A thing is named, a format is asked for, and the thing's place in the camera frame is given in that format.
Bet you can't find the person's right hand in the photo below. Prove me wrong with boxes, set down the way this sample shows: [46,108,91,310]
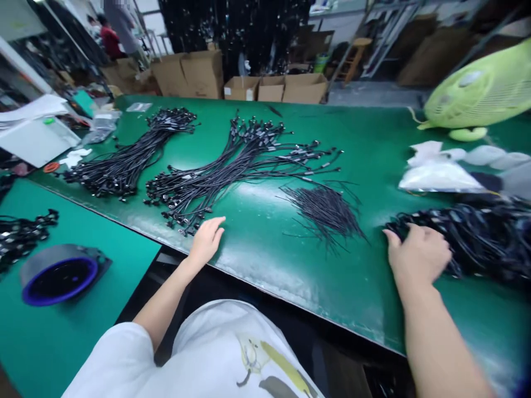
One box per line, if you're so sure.
[381,224,454,292]

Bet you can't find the person's left hand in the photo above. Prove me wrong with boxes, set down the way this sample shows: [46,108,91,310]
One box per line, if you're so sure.
[189,215,227,264]

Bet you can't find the person's body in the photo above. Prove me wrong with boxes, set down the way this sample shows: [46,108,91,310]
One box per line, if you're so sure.
[61,298,325,398]

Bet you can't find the low cardboard box white label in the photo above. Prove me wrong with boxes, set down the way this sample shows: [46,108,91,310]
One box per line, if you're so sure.
[223,75,262,102]

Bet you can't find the narrow low cardboard box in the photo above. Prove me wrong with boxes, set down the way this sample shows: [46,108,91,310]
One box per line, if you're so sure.
[257,75,287,103]

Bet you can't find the clear bags of small parts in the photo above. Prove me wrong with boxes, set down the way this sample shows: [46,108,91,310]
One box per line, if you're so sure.
[87,109,122,145]

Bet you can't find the tall open cardboard box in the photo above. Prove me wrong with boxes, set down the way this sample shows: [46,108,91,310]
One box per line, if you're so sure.
[150,49,225,100]

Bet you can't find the white tissue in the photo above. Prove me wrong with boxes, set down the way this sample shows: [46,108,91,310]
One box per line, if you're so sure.
[58,146,93,167]

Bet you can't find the wide low cardboard box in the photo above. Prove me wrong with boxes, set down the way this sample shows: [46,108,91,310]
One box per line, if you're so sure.
[283,73,329,105]

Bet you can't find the black round container blue rim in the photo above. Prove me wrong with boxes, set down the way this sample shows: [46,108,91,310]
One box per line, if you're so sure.
[19,243,113,307]

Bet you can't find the large green table mat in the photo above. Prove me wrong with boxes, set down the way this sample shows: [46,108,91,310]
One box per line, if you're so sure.
[25,94,531,398]

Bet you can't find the green box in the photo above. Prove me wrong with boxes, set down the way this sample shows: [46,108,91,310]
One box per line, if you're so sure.
[71,89,101,120]

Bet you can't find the small green table mat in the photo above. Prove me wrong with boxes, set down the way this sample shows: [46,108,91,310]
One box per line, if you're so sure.
[0,177,163,398]

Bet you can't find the wooden stool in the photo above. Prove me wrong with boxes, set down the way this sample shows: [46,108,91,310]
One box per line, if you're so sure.
[331,37,374,85]

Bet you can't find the stack of white papers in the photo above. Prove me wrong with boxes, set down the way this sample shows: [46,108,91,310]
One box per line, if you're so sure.
[0,94,70,126]

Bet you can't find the white plastic bags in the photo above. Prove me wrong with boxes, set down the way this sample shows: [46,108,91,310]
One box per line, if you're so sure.
[397,140,487,196]

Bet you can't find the stack of large cardboard boxes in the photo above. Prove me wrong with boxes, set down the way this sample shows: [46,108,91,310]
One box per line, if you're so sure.
[397,13,484,88]

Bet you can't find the light green table fan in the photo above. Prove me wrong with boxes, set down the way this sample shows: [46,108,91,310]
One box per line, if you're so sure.
[416,38,531,143]

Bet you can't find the wide spread of black cables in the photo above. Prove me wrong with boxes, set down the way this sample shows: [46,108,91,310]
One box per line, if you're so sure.
[142,109,346,238]

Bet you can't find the narrow bundle of black cables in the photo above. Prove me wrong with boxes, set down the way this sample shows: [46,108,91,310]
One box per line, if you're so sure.
[62,106,197,205]

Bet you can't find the pile of thin black wires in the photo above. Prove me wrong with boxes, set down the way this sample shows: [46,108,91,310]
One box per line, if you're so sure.
[275,180,373,259]

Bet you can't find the rack of hanging black cables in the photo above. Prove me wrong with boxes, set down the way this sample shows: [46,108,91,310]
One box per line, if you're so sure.
[159,0,311,78]

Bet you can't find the small heap of black cables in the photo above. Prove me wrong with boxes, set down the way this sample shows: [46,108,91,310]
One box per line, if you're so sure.
[0,208,60,275]

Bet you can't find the tangled heap of black cables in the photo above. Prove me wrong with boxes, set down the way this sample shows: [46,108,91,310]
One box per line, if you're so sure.
[383,198,531,287]

